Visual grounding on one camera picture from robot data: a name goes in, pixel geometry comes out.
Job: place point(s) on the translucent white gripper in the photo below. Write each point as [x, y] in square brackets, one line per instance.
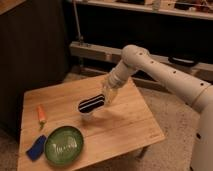
[108, 92]

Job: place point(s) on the green ceramic bowl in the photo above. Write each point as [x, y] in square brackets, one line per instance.
[63, 146]

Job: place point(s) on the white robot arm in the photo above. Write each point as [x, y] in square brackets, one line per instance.
[196, 93]

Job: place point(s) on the black white striped cup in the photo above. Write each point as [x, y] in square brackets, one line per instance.
[86, 107]

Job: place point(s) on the vertical metal pole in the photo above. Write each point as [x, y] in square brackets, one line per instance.
[80, 37]

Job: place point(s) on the orange toy carrot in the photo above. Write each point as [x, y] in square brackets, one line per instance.
[41, 116]

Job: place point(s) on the wooden folding table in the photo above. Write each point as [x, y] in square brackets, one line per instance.
[124, 126]

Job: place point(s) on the dark cabinet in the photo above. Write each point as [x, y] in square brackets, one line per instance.
[33, 54]

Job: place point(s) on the blue sponge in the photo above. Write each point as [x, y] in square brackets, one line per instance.
[37, 149]

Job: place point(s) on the metal shelf rail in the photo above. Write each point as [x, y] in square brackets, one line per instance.
[108, 54]

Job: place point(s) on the black handle on shelf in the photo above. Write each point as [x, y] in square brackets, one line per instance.
[182, 62]

